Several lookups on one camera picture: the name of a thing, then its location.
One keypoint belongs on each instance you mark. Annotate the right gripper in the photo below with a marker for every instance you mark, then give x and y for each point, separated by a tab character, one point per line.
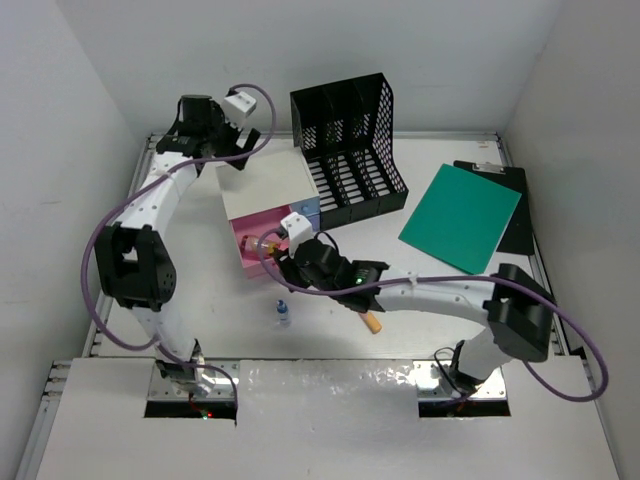
289	269

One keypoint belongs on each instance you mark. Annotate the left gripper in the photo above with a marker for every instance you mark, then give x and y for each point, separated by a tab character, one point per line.
217	118

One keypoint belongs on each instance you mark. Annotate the purple wide drawer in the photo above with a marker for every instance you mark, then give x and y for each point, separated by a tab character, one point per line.
314	224

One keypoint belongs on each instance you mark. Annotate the white drawer cabinet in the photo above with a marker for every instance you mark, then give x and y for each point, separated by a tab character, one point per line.
268	181

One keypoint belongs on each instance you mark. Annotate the light blue small drawer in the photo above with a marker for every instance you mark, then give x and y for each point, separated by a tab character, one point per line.
309	207

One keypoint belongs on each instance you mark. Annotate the small blue cap bottle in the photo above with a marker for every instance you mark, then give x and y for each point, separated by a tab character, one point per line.
283	313

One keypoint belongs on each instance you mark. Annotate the pink lid jar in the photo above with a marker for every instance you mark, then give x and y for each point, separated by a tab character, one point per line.
253	245

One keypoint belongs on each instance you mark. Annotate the pink drawer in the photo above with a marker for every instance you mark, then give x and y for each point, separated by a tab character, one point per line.
248	230

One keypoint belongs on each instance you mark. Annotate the orange highlighter pen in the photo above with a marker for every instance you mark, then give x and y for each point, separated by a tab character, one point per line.
371	322

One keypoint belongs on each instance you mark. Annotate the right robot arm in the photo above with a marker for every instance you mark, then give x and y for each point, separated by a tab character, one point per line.
516	318

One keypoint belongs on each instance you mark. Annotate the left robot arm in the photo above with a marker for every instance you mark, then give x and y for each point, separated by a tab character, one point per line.
134	264

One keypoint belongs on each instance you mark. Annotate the black mesh file organizer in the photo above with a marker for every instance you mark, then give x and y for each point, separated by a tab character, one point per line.
344	130

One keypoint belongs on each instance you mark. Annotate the green notebook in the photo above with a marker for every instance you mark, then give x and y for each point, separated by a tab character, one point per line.
460	219

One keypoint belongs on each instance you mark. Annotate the black clipboard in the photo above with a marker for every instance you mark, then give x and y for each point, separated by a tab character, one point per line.
518	236

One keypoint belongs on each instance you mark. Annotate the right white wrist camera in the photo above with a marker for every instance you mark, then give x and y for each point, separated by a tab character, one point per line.
298	229

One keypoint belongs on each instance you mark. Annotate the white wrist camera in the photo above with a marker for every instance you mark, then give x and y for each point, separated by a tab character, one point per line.
237	107
298	229

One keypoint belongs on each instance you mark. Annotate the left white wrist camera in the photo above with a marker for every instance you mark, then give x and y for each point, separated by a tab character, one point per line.
237	107

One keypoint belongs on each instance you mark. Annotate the aluminium table frame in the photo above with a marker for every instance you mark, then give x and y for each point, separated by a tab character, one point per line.
320	399

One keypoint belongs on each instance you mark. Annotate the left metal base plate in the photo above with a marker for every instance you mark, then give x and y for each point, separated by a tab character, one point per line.
213	385

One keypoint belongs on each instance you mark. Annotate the metal base plate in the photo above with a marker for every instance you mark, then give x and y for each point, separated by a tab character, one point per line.
213	385
432	387

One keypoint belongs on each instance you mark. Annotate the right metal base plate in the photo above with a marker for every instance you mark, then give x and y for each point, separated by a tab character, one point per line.
432	387

